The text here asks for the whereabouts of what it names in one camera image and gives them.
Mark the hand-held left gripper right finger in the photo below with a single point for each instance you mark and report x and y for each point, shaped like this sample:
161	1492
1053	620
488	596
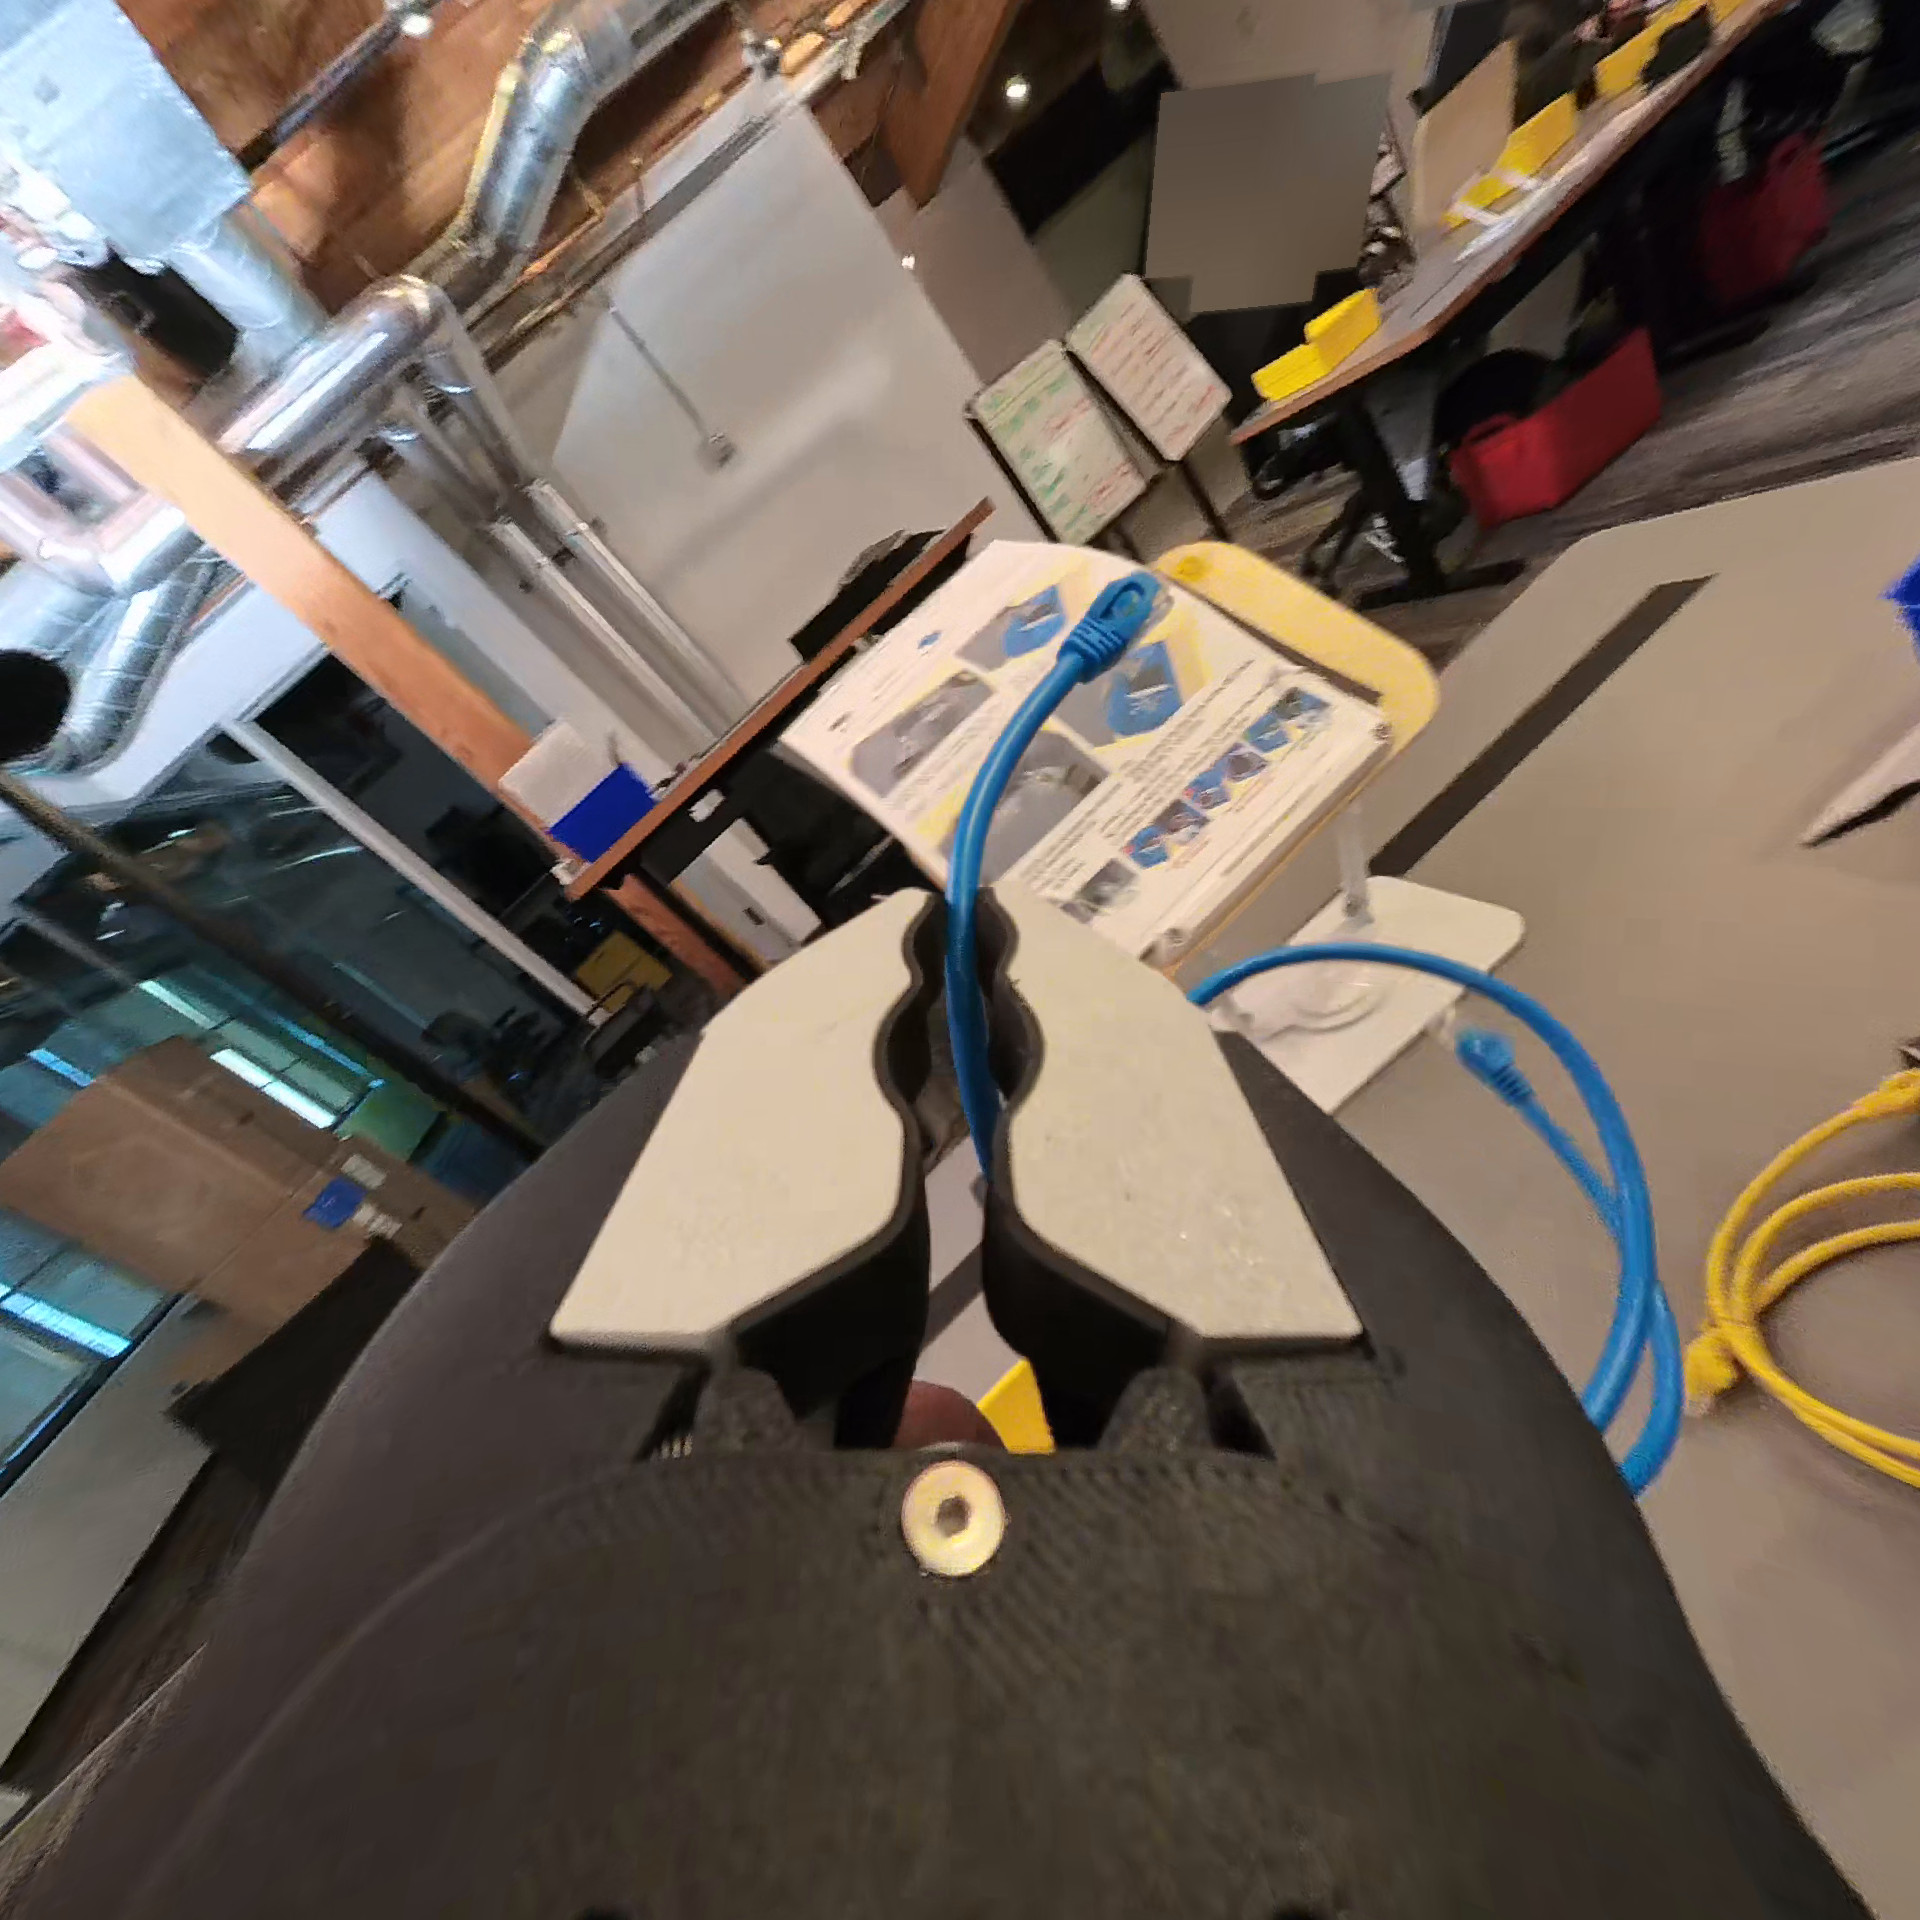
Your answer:
1171	1184

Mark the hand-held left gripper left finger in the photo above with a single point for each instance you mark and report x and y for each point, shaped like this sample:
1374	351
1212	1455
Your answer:
750	1171

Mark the yellow plastic bin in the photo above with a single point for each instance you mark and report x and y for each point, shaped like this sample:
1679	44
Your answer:
1025	1418
1532	150
1320	351
1650	52

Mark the white and blue box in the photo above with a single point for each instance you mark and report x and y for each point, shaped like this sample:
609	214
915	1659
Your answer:
601	809

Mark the wooden background desk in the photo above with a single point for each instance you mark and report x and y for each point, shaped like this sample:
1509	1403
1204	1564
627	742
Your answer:
685	779

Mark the printed instruction sheet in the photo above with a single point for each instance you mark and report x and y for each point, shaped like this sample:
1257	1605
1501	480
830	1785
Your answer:
1200	779

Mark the large cardboard box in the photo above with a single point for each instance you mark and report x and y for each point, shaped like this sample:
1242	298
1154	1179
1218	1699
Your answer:
182	1139

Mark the document stand with white base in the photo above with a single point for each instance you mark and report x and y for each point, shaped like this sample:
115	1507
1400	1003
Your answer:
1320	615

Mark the printed whiteboard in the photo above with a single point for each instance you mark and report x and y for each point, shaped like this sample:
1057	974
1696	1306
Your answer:
1155	361
1057	442

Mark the pale flat sheet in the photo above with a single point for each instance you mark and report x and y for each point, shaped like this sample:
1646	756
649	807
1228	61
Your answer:
1868	794

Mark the red bag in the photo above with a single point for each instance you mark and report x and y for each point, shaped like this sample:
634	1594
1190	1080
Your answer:
1762	224
1560	433

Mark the blue plastic object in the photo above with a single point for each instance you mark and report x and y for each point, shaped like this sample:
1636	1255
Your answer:
1906	608

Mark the long work table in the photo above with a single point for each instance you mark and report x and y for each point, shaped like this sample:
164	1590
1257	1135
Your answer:
1463	269

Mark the grey flat panel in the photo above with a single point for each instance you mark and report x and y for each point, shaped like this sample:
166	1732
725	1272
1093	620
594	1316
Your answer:
1261	193

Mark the silver ventilation duct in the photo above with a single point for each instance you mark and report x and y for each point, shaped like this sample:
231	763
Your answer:
527	133
346	351

